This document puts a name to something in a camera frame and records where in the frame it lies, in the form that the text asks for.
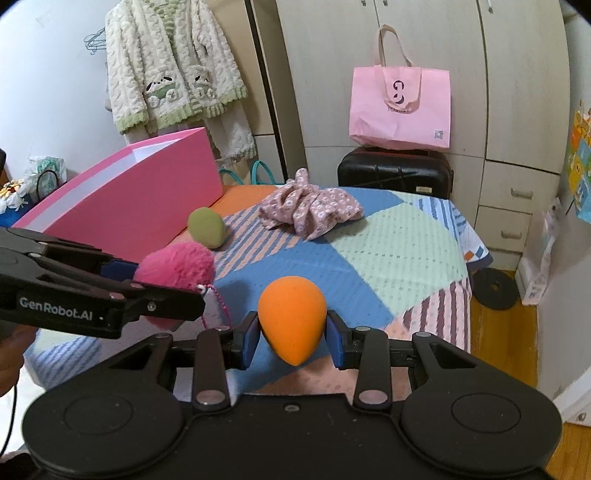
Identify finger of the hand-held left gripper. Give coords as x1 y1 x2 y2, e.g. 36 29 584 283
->
41 272 206 325
0 226 140 281

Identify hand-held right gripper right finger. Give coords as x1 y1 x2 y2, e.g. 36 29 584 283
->
325 310 472 409

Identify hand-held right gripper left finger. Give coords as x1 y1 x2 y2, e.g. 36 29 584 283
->
108 310 259 411

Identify pink fluffy pompom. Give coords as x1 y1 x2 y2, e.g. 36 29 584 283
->
134 242 232 330

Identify orange egg-shaped sponge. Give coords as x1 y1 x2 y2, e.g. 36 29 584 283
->
257 275 328 367

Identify pink cardboard box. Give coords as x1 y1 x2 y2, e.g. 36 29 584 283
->
11 127 225 268

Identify person's left hand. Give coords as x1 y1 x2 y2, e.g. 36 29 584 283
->
0 324 37 398

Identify green egg-shaped sponge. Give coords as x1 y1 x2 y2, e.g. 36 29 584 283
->
187 208 228 250

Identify patchwork blanket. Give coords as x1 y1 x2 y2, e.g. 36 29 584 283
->
23 185 490 398

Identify white green patterned bag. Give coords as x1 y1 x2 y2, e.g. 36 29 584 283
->
25 154 68 204

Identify yellow white bundle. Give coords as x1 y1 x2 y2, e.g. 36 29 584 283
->
0 180 33 215

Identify pink floral cloth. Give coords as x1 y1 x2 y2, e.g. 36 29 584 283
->
259 167 365 241

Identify black round weight plate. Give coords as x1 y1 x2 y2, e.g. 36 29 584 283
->
473 268 520 311

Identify black suitcase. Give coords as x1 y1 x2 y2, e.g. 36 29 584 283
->
337 147 455 200

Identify cream and green fleece robe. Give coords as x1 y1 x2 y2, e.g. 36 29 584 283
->
104 0 258 160

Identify white plastic hanging bag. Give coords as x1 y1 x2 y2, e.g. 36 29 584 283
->
522 198 561 306

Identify pink tote bag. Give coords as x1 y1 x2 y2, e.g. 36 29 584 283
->
348 24 452 151

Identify beige wardrobe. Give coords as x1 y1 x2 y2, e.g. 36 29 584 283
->
249 0 573 254

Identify colourful printed hanging bag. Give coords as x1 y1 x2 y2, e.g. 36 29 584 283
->
561 99 591 217

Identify black cable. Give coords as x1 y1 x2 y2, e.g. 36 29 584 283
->
0 378 21 457

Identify teal bag handles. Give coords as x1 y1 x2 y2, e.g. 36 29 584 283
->
221 161 278 188

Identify wire clothes hangers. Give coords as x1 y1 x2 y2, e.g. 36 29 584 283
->
83 25 109 56

